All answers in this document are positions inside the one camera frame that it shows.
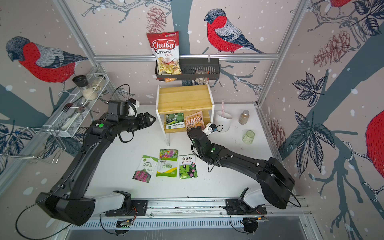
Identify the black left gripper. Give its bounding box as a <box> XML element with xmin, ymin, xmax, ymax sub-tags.
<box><xmin>120</xmin><ymin>111</ymin><xmax>157</xmax><ymax>132</ymax></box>

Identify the pink shop picture packet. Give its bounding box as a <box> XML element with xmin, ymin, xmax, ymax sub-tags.
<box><xmin>185</xmin><ymin>111</ymin><xmax>205</xmax><ymax>131</ymax></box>

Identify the dark green seed bag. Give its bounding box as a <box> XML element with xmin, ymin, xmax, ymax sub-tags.
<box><xmin>165</xmin><ymin>113</ymin><xmax>185</xmax><ymax>130</ymax></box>

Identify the mimosa seed bag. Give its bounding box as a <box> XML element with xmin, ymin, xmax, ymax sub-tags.
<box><xmin>178</xmin><ymin>154</ymin><xmax>198</xmax><ymax>180</ymax></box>

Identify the green flower seed bag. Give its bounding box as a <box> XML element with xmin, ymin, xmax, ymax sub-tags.
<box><xmin>156</xmin><ymin>149</ymin><xmax>178</xmax><ymax>178</ymax></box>

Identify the green white purple seed bag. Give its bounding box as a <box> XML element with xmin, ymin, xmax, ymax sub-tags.
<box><xmin>133</xmin><ymin>155</ymin><xmax>159</xmax><ymax>183</ymax></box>

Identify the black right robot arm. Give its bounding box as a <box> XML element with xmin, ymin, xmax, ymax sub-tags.
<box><xmin>187</xmin><ymin>127</ymin><xmax>295</xmax><ymax>210</ymax></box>

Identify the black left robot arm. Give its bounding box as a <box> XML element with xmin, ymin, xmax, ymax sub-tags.
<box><xmin>36</xmin><ymin>99</ymin><xmax>156</xmax><ymax>226</ymax></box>

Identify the wooden two-tier shelf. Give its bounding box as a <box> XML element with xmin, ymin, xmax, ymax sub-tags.
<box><xmin>156</xmin><ymin>85</ymin><xmax>215</xmax><ymax>146</ymax></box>

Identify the red Chuba cassava chips bag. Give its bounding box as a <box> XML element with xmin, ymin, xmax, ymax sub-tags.
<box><xmin>147</xmin><ymin>32</ymin><xmax>182</xmax><ymax>75</ymax></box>

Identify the white cup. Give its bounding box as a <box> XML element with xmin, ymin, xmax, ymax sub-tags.
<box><xmin>214</xmin><ymin>111</ymin><xmax>233</xmax><ymax>133</ymax></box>

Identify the green glass cup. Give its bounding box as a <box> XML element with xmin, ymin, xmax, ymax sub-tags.
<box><xmin>242</xmin><ymin>130</ymin><xmax>255</xmax><ymax>145</ymax></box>

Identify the amber small bottle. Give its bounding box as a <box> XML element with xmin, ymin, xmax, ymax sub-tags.
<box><xmin>239</xmin><ymin>110</ymin><xmax>250</xmax><ymax>125</ymax></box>

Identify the glass jar in rack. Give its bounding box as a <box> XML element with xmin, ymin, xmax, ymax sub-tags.
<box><xmin>91</xmin><ymin>75</ymin><xmax>106</xmax><ymax>91</ymax></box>

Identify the metal spoon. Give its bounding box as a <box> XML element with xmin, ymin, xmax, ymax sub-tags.
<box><xmin>66</xmin><ymin>102</ymin><xmax>89</xmax><ymax>120</ymax></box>

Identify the snack bar packet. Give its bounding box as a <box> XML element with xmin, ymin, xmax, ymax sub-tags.
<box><xmin>195</xmin><ymin>70</ymin><xmax>210</xmax><ymax>75</ymax></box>

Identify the black lid spice grinder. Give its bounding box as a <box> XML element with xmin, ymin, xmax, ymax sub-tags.
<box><xmin>72</xmin><ymin>75</ymin><xmax>98</xmax><ymax>101</ymax></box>

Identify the metal fork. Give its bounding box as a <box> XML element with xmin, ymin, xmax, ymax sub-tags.
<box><xmin>62</xmin><ymin>97</ymin><xmax>83</xmax><ymax>113</ymax></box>

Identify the black wire basket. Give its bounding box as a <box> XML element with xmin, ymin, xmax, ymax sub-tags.
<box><xmin>155</xmin><ymin>58</ymin><xmax>220</xmax><ymax>81</ymax></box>

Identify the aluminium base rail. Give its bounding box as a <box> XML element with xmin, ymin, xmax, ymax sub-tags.
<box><xmin>74</xmin><ymin>196</ymin><xmax>310</xmax><ymax>218</ymax></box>

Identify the white wire wall rack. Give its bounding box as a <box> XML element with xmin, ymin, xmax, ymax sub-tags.
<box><xmin>43</xmin><ymin>73</ymin><xmax>110</xmax><ymax>138</ymax></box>

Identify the chrome wire hanger rack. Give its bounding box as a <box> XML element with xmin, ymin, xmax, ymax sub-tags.
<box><xmin>1</xmin><ymin>127</ymin><xmax>66</xmax><ymax>164</ymax></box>

